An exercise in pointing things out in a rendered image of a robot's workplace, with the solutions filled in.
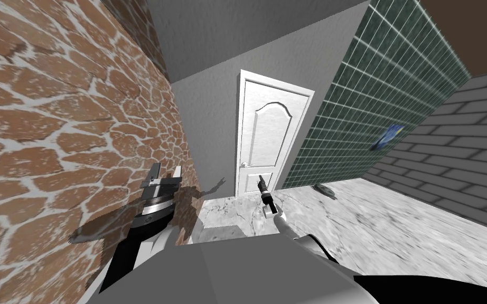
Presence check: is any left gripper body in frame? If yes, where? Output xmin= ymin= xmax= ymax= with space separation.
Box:
xmin=140 ymin=176 xmax=182 ymax=208

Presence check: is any dark flat object on floor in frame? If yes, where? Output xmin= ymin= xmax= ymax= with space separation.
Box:
xmin=313 ymin=183 xmax=339 ymax=201

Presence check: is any blue picture on wall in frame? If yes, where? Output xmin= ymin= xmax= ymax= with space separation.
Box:
xmin=370 ymin=124 xmax=406 ymax=152

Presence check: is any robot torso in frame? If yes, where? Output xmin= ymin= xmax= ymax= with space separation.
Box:
xmin=86 ymin=233 xmax=380 ymax=304

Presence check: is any white panelled door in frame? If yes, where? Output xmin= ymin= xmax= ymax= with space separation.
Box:
xmin=235 ymin=69 xmax=315 ymax=199

